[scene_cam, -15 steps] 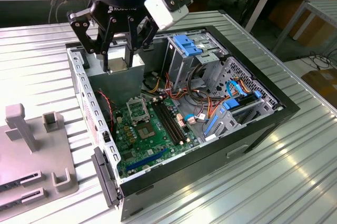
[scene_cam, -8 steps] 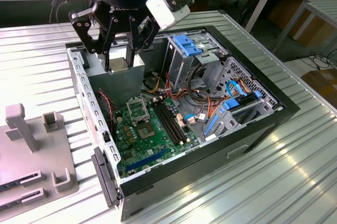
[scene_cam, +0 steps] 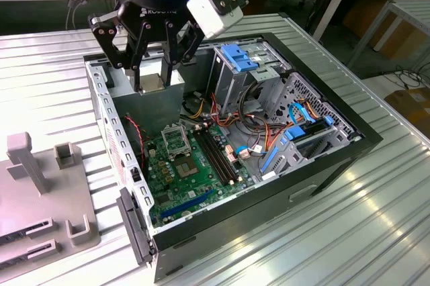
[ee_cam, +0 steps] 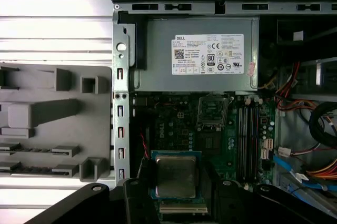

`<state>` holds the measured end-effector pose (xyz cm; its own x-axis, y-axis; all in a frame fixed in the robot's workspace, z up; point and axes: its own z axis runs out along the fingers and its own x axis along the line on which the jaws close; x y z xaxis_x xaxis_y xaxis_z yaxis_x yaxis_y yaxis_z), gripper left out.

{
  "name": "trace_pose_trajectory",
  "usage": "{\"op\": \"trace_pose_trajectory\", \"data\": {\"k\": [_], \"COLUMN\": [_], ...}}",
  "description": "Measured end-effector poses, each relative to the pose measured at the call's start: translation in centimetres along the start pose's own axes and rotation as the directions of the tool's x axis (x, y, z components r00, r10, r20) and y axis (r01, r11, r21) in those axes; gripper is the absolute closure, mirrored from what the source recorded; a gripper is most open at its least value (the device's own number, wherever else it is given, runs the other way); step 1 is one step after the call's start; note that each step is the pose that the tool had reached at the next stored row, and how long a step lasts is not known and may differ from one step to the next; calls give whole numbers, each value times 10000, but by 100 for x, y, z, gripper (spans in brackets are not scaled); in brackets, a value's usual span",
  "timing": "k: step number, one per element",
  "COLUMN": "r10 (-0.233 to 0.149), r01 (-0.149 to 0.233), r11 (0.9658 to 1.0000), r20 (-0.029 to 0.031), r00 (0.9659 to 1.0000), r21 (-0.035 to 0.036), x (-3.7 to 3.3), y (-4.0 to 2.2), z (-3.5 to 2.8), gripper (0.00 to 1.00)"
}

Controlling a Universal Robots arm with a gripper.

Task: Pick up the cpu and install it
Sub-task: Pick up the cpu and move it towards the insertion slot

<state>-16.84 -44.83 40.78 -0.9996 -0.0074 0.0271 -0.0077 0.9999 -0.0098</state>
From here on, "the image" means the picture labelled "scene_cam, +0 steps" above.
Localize black RAM slot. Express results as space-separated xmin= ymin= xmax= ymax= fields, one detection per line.
xmin=203 ymin=127 xmax=239 ymax=183
xmin=193 ymin=130 xmax=228 ymax=187
xmin=208 ymin=126 xmax=245 ymax=181
xmin=198 ymin=128 xmax=233 ymax=185

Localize blue drive latch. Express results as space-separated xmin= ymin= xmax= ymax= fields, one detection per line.
xmin=220 ymin=44 xmax=259 ymax=73

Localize red black fan wire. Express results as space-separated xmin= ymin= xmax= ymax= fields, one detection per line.
xmin=123 ymin=114 xmax=151 ymax=170

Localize brown cardboard box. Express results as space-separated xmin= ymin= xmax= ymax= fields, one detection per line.
xmin=342 ymin=0 xmax=430 ymax=62
xmin=384 ymin=87 xmax=430 ymax=130

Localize silver CPU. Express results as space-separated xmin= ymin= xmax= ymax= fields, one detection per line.
xmin=138 ymin=73 xmax=167 ymax=94

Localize open black PC case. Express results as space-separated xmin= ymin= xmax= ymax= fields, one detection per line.
xmin=82 ymin=32 xmax=384 ymax=283

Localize yellow black power wires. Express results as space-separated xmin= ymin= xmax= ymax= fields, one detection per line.
xmin=183 ymin=93 xmax=211 ymax=122

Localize black card retention latch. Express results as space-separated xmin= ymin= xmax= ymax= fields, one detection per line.
xmin=115 ymin=187 xmax=158 ymax=266

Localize metal socket cover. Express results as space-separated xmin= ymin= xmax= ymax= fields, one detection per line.
xmin=161 ymin=124 xmax=193 ymax=160

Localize CPU socket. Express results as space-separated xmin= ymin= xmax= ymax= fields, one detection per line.
xmin=172 ymin=154 xmax=200 ymax=180

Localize blue flat data wire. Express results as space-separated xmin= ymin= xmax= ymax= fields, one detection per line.
xmin=288 ymin=101 xmax=319 ymax=126

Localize blue expansion slot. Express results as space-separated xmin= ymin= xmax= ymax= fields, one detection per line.
xmin=160 ymin=188 xmax=215 ymax=220

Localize grey power supply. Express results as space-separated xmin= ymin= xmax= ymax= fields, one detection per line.
xmin=106 ymin=57 xmax=187 ymax=139

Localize light blue wire white plug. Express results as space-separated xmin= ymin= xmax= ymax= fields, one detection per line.
xmin=234 ymin=144 xmax=252 ymax=160

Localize green motherboard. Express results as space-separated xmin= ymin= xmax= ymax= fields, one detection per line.
xmin=142 ymin=121 xmax=257 ymax=229

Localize blue plastic disk rail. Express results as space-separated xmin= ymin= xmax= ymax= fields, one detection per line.
xmin=258 ymin=136 xmax=290 ymax=177

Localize hard disk in blue carrier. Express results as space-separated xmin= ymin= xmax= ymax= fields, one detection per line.
xmin=283 ymin=114 xmax=335 ymax=143

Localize grey parts rack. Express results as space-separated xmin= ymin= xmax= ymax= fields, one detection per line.
xmin=0 ymin=132 xmax=102 ymax=269

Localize black power cable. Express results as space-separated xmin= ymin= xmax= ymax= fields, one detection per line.
xmin=234 ymin=79 xmax=269 ymax=132

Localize wire locking lever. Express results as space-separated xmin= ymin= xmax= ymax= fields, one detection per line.
xmin=183 ymin=126 xmax=195 ymax=158

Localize metal drive cage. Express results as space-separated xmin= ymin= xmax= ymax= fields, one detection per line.
xmin=205 ymin=41 xmax=294 ymax=116

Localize grey metal frame table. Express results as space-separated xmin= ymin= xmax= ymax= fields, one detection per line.
xmin=347 ymin=0 xmax=430 ymax=69

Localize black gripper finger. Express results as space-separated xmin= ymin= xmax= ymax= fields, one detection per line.
xmin=87 ymin=1 xmax=151 ymax=94
xmin=161 ymin=19 xmax=204 ymax=85

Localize orange power wire bundle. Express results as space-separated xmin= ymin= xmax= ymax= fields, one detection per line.
xmin=210 ymin=93 xmax=293 ymax=153

